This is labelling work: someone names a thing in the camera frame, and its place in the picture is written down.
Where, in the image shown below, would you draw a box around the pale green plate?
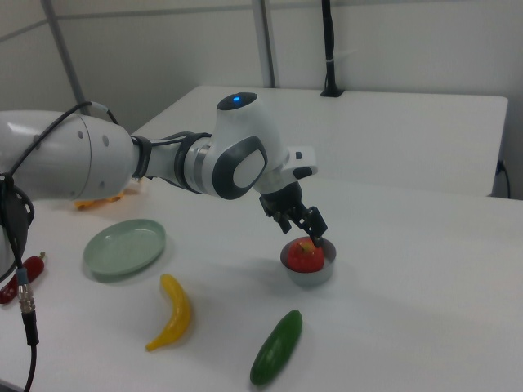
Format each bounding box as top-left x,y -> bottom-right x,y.
83,219 -> 168,283

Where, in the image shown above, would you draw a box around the black wall cable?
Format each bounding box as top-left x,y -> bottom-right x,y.
495,158 -> 512,199

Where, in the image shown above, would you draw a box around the black robot cable with connector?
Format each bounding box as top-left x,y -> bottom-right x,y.
0,100 -> 119,392

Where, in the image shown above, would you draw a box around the yellow banana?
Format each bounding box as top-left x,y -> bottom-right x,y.
145,273 -> 192,351

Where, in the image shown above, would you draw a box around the red apple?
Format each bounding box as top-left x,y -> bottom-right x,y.
287,236 -> 326,273

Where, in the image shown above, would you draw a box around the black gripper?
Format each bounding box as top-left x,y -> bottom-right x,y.
258,181 -> 329,247

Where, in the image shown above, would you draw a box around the black pole with base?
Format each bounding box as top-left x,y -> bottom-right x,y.
320,0 -> 346,98

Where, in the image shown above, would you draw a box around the green cucumber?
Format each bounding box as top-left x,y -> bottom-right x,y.
249,309 -> 304,386

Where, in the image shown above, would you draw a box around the orange plush toy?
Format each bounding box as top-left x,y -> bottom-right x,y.
73,181 -> 146,212

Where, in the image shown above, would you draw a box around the red chili pepper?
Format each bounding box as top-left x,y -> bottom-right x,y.
0,252 -> 47,304

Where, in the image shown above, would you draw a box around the white side table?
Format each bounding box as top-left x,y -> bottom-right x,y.
130,84 -> 510,199

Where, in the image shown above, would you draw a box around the small grey bowl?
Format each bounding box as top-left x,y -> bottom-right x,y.
279,238 -> 338,287

